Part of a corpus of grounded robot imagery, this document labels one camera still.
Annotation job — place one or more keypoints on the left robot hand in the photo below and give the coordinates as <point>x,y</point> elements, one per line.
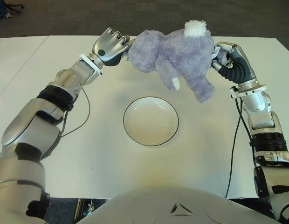
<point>109,46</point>

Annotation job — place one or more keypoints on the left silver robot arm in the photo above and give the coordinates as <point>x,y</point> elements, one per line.
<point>30,126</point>

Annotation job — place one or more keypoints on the person in blue jeans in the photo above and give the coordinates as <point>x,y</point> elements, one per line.
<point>1,9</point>

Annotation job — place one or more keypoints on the white plate black rim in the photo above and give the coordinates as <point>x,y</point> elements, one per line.
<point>151,123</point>

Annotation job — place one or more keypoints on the purple plush bunny doll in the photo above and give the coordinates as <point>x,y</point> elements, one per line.
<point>177,53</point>

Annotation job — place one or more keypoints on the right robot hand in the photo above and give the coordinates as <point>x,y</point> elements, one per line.
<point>240,67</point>

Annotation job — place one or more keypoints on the black office chair base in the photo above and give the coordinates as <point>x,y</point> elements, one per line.
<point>16,6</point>

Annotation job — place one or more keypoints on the silver robot torso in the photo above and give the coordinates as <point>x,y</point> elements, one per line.
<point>158,205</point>

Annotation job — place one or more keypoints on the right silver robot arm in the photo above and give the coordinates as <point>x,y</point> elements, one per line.
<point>261,105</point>

